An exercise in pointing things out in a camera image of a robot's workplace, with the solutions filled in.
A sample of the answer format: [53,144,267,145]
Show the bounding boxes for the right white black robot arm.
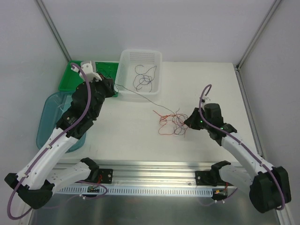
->
[184,103,292,213]

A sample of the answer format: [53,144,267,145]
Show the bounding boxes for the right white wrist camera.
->
[200,97,210,104]

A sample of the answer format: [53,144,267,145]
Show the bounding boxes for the white perforated plastic basket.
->
[114,49,162,102]

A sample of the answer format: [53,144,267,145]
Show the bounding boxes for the white slotted cable duct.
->
[58,185,213,197]

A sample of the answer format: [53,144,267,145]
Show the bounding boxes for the translucent blue plastic tray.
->
[36,91,74,150]

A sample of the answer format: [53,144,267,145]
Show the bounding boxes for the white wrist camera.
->
[200,97,210,104]
[71,60,103,82]

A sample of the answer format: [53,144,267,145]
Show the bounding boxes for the black wire in white basket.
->
[135,64,159,84]

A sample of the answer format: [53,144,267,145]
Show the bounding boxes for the aluminium rail frame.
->
[28,63,282,190]

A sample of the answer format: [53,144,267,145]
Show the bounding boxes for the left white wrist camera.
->
[71,60,103,82]

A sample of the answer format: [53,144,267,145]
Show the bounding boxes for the purple wire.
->
[132,74,154,92]

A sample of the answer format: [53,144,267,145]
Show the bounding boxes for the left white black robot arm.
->
[5,78,115,210]

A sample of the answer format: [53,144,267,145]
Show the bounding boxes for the orange purple black wires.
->
[152,107,189,137]

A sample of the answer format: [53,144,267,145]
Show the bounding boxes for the green plastic tray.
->
[58,60,119,91]

